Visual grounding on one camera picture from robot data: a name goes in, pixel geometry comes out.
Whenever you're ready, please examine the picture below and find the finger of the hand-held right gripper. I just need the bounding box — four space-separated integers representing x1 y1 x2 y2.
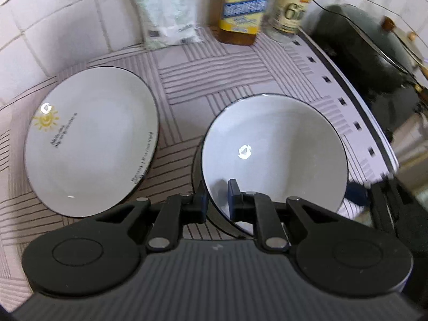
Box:
346 180 370 208

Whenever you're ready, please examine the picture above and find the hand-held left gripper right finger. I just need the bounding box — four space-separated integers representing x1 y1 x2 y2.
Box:
227 179 338 253

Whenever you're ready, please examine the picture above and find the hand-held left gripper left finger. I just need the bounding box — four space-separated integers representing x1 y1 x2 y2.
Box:
95 181 209 253

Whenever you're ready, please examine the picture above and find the white plate with sun print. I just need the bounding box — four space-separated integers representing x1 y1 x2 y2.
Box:
23 66 159 218

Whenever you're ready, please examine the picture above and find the black wok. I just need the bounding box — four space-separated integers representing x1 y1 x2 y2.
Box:
308 3 428 141

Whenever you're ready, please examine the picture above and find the grey striped mat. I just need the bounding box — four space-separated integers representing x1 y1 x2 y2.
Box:
0 33 400 295

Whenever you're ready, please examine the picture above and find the glass wok lid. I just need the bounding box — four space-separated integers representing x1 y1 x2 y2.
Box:
321 4 426 76

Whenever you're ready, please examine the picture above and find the oil bottle with yellow label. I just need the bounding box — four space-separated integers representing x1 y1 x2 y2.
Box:
217 0 275 46

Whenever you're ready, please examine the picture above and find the clear vinegar bottle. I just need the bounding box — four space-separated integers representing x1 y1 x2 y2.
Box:
266 0 318 43

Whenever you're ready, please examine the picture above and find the white plastic powder bag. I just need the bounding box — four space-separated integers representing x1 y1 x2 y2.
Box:
127 0 205 51

